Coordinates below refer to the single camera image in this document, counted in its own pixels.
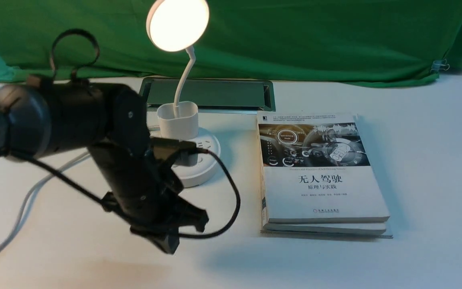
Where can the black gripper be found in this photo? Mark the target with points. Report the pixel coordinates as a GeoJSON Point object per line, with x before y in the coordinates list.
{"type": "Point", "coordinates": [147, 192]}

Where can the white desk lamp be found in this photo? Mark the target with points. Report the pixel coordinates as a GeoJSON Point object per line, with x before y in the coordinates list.
{"type": "Point", "coordinates": [173, 26]}

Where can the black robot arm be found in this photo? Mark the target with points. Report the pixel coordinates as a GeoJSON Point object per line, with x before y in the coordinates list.
{"type": "Point", "coordinates": [110, 121]}

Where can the white round power strip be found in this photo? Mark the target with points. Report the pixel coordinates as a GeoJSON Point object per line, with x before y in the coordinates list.
{"type": "Point", "coordinates": [206, 165]}

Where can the thin bottom book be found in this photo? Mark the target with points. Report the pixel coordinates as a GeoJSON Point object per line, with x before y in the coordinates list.
{"type": "Point", "coordinates": [327, 236]}

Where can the white top book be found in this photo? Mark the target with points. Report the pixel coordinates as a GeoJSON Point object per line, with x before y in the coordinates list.
{"type": "Point", "coordinates": [315, 169]}

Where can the white book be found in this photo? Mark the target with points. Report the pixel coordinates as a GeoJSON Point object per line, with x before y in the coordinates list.
{"type": "Point", "coordinates": [316, 227]}
{"type": "Point", "coordinates": [315, 169]}

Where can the white middle book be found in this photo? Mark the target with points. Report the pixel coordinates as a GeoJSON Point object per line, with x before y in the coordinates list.
{"type": "Point", "coordinates": [316, 227]}

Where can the green backdrop cloth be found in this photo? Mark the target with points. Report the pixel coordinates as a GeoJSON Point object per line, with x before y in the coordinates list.
{"type": "Point", "coordinates": [370, 43]}

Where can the metal binder clip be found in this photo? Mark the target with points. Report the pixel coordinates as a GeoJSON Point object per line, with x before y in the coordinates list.
{"type": "Point", "coordinates": [439, 65]}

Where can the metal desk cable tray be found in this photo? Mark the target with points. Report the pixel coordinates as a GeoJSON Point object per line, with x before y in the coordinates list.
{"type": "Point", "coordinates": [242, 96]}

